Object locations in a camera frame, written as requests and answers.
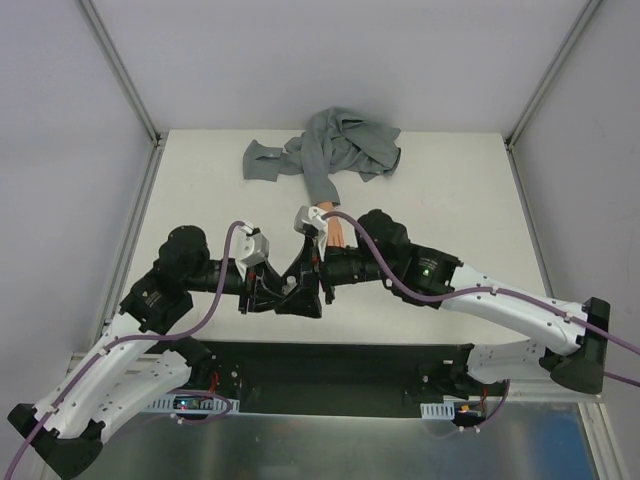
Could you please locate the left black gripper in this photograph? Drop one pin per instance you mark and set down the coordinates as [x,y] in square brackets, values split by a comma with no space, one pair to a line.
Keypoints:
[250,292]

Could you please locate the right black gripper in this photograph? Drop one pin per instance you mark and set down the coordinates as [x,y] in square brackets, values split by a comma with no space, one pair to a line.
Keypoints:
[323,275]

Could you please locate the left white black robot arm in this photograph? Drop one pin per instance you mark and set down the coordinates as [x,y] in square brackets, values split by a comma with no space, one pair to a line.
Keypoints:
[138,358]

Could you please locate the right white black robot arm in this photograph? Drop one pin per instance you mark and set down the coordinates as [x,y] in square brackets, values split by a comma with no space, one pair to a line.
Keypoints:
[563,341]

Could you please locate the mannequin hand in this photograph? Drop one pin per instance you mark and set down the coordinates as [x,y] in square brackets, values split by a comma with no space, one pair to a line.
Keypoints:
[335,235]

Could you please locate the grey crumpled shirt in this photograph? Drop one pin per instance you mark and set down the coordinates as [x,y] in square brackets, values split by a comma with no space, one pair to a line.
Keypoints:
[334,140]

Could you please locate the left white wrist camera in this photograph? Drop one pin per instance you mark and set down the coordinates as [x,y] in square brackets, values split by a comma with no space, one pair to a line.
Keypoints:
[252,248]

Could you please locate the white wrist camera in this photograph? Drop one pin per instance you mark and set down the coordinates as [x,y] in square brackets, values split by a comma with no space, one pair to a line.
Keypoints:
[309,221]
[252,248]

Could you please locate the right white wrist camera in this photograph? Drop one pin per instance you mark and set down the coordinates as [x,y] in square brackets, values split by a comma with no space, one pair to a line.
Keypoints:
[309,221]

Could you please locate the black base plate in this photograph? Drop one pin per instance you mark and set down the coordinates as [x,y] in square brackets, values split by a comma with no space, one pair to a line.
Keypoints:
[387,381]

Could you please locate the left aluminium frame post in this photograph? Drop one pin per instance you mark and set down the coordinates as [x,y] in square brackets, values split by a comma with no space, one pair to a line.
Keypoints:
[106,45]

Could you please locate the aluminium frame post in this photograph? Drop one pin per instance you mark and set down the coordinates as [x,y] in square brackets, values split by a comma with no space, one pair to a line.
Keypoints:
[106,45]
[577,30]

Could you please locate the right aluminium frame post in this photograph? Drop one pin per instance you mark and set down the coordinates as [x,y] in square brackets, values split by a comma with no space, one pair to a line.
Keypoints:
[577,30]

